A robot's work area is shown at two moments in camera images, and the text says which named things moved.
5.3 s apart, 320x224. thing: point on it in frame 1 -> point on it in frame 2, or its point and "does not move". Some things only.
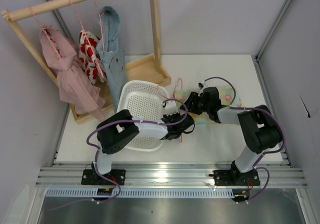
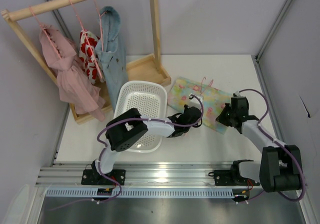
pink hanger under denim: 100,15 does not move
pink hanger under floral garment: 86,35 does not move
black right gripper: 193,104 -> 225,115
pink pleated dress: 76,86 does not move
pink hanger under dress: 42,27 does not move
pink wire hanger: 172,93 -> 209,86
